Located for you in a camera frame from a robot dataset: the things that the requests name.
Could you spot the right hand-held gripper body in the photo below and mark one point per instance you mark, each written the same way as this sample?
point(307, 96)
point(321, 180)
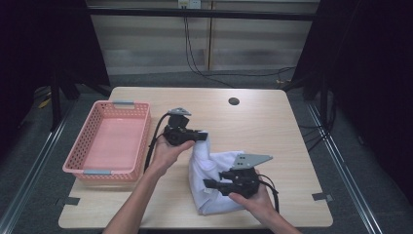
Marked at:
point(243, 183)

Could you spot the black metal stand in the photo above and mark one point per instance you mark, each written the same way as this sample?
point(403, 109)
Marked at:
point(56, 107)

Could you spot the white printed towel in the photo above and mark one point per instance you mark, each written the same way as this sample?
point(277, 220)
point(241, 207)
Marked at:
point(204, 165)

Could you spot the black horizontal bar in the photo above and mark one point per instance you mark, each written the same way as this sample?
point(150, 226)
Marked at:
point(227, 14)

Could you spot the person's left hand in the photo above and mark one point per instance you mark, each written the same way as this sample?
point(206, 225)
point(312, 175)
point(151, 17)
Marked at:
point(164, 157)

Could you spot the grey tape piece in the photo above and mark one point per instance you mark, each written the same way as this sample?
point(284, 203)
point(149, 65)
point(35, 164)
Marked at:
point(69, 201)
point(323, 196)

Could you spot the white wall socket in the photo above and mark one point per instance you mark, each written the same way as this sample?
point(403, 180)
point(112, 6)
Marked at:
point(190, 4)

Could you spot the black curtain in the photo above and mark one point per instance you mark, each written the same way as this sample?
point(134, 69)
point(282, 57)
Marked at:
point(373, 81)
point(42, 42)

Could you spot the person's right hand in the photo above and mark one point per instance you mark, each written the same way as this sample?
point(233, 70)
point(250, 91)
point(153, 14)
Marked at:
point(259, 203)

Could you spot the yellow floor object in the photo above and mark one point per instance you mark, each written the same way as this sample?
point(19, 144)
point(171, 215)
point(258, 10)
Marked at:
point(44, 103)

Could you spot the pink plastic basket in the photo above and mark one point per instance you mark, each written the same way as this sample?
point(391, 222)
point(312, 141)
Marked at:
point(113, 143)

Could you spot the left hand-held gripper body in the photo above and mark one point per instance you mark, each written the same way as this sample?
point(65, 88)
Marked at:
point(177, 135)

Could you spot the metal floor rail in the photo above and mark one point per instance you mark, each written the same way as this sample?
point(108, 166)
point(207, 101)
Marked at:
point(35, 169)
point(344, 175)

